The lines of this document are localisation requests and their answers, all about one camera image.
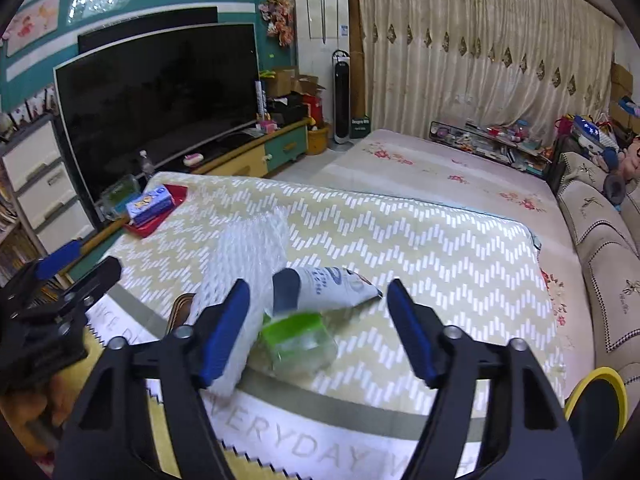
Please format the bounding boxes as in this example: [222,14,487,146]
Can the beige sofa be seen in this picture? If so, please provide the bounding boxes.
[555,152,639,410]

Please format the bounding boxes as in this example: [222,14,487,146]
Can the floral floor mattress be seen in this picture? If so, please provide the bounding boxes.
[276,129,594,391]

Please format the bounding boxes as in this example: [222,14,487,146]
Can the person left hand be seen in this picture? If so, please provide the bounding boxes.
[1,374,78,458]

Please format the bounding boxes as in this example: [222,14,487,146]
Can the yellow rimmed trash bin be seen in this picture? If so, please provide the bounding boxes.
[564,366,628,462]

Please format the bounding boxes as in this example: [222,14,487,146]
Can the beige embroidered curtain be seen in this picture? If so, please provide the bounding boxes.
[358,0,616,146]

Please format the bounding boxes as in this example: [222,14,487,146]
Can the low toy shelf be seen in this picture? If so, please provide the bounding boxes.
[427,122,550,178]

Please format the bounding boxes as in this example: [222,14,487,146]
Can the stacked cardboard boxes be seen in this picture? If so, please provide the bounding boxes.
[610,63,639,133]

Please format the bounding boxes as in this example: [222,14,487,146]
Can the blue tissue pack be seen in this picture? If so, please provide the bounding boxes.
[126,185,174,226]

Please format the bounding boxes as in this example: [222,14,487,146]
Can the large black television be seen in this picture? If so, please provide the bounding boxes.
[54,23,258,202]

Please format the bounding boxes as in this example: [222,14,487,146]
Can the artificial flower bouquet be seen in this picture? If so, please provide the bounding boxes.
[258,0,295,48]

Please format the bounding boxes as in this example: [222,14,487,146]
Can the yellow green tv stand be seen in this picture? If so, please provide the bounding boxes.
[64,117,312,276]

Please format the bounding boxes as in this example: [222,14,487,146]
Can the chevron patterned table cloth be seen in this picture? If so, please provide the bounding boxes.
[89,172,564,443]

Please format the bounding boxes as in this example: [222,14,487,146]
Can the pile of plush toys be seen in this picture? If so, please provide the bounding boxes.
[546,96,639,208]

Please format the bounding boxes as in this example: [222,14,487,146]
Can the white drawer cabinet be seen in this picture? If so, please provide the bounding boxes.
[1,114,96,256]

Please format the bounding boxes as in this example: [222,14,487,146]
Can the black tower fan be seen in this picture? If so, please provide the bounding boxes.
[332,49,352,151]

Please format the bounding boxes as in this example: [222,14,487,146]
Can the clear plastic water bottle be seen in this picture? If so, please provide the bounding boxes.
[139,150,155,180]

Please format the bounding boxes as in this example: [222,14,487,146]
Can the white blue plastic pouch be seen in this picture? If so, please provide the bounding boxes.
[272,266,383,318]

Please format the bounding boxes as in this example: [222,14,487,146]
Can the white tower air conditioner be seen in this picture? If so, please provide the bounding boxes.
[294,0,349,122]

